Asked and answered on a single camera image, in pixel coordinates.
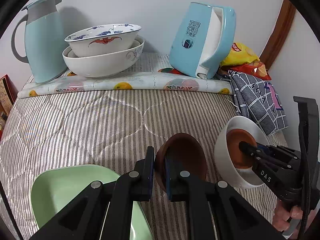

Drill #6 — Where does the brown clay bowl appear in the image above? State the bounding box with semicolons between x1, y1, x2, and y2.
154;133;207;192
226;129;257;169

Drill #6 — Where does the white ceramic bowl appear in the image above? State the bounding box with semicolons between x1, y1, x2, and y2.
214;116;268;189

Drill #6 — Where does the light green plastic plate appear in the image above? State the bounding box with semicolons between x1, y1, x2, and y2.
31;165;153;239

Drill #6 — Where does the person's right hand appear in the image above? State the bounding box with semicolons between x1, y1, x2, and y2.
272;199;303;231

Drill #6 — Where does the grey checked folded cloth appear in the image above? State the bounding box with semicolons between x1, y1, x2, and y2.
215;70;288;136

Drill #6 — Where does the red chips bag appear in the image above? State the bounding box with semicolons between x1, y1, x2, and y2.
230;61;272;81

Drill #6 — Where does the yellow chips bag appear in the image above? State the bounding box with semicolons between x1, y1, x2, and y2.
220;42;260;66

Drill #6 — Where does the fruit pattern table mat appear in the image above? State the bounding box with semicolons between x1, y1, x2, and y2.
17;53;233;99

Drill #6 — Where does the light blue electric kettle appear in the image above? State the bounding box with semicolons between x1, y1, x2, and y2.
169;2;236;80

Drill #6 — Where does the large white porcelain bowl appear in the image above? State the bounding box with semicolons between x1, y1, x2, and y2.
62;36;145;78

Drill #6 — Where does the patterned white porcelain bowl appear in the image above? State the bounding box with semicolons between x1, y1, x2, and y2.
65;23;141;57

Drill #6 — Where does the patterned kraft gift box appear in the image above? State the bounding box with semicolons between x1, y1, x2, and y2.
0;75;17;135

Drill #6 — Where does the light blue thermos jug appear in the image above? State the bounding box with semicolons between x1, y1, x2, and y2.
11;0;67;83

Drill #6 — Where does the brown wooden door frame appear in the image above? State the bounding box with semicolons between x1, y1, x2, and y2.
259;0;296;70

